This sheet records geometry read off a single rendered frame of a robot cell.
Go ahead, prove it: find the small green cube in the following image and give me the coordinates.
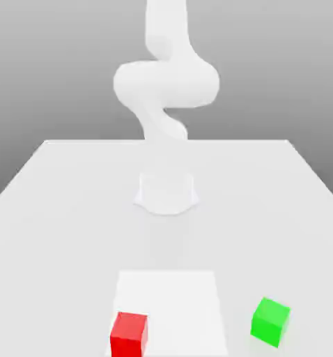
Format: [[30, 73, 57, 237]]
[[249, 296, 292, 349]]

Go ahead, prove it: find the small red cube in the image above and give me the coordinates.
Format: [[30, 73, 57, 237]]
[[109, 311, 149, 357]]

